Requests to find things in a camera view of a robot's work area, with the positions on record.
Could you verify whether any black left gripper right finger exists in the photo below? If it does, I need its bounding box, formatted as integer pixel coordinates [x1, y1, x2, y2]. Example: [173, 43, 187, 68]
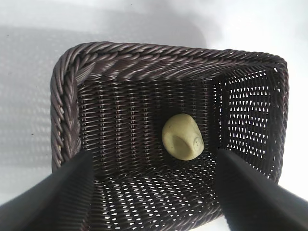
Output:
[216, 149, 308, 231]

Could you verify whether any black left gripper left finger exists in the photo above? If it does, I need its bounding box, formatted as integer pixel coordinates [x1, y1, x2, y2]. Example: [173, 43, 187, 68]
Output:
[0, 151, 95, 231]

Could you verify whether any dark brown wicker basket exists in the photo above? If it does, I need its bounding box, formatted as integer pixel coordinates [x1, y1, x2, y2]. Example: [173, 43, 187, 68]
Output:
[50, 41, 290, 231]

